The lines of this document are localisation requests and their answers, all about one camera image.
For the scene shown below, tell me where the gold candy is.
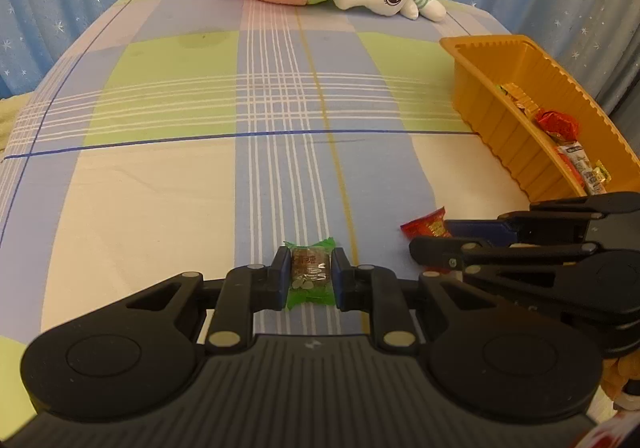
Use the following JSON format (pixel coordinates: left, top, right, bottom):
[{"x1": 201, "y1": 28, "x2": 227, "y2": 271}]
[{"x1": 497, "y1": 83, "x2": 538, "y2": 114}]

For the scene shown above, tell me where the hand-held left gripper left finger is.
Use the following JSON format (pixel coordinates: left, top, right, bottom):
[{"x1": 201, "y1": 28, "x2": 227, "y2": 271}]
[{"x1": 125, "y1": 248, "x2": 293, "y2": 354}]

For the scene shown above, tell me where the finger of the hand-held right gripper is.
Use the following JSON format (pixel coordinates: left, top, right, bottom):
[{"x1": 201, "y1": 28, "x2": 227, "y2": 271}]
[
  {"x1": 410, "y1": 236, "x2": 601, "y2": 274},
  {"x1": 445, "y1": 210, "x2": 592, "y2": 249}
]

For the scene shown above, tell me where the person's right hand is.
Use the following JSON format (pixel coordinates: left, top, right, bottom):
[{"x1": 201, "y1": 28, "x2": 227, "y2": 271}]
[{"x1": 600, "y1": 353, "x2": 634, "y2": 399}]

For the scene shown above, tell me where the yellow-green candy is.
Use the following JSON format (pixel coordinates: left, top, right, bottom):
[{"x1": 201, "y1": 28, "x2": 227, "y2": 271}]
[{"x1": 592, "y1": 159, "x2": 612, "y2": 189}]

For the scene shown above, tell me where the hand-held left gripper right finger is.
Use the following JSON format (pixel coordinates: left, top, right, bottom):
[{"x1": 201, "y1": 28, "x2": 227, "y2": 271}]
[{"x1": 332, "y1": 249, "x2": 501, "y2": 353}]

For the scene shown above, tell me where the small red candy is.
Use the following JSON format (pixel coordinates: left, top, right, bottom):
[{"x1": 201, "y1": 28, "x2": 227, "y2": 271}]
[{"x1": 400, "y1": 207, "x2": 453, "y2": 241}]

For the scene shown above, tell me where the light green cloth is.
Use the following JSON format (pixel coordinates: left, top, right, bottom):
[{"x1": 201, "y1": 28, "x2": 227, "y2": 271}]
[{"x1": 0, "y1": 95, "x2": 32, "y2": 154}]

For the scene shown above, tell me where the checked tablecloth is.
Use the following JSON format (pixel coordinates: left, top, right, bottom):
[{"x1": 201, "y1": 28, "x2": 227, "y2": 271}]
[{"x1": 0, "y1": 0, "x2": 640, "y2": 421}]

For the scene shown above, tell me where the orange plastic tray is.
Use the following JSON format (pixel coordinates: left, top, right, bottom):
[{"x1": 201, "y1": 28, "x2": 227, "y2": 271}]
[{"x1": 440, "y1": 34, "x2": 636, "y2": 204}]

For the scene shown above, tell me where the green brown candy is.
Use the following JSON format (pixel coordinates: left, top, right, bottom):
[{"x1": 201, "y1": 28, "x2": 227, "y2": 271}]
[{"x1": 282, "y1": 237, "x2": 337, "y2": 310}]

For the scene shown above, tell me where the silver printed snack packet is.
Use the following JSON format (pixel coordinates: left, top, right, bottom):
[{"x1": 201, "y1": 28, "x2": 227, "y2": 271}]
[{"x1": 556, "y1": 140, "x2": 606, "y2": 196}]

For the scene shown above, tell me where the red white printed cloth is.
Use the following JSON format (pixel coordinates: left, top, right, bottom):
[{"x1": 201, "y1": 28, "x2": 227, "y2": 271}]
[{"x1": 590, "y1": 395, "x2": 640, "y2": 448}]

